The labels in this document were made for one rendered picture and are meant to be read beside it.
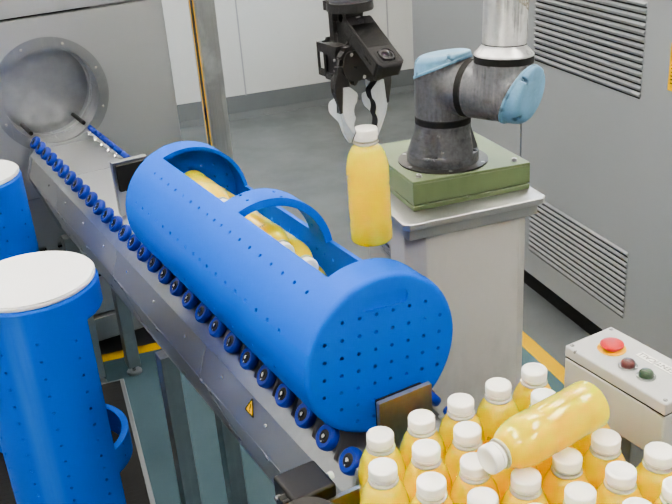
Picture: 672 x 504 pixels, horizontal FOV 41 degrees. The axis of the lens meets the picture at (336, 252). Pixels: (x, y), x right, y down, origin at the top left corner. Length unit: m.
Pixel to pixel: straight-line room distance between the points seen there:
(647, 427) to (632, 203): 1.87
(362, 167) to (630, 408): 0.54
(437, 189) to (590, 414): 0.73
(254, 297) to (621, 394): 0.60
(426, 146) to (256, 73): 4.95
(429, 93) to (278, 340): 0.65
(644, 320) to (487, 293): 1.42
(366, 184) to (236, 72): 5.34
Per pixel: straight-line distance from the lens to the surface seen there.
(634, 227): 3.22
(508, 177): 1.90
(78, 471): 2.12
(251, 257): 1.57
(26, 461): 2.12
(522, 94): 1.75
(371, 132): 1.40
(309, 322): 1.38
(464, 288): 1.90
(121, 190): 2.54
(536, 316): 3.79
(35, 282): 2.00
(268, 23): 6.72
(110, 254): 2.47
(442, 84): 1.82
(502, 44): 1.76
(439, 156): 1.86
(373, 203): 1.42
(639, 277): 3.25
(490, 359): 2.02
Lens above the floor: 1.85
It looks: 25 degrees down
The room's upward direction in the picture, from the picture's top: 4 degrees counter-clockwise
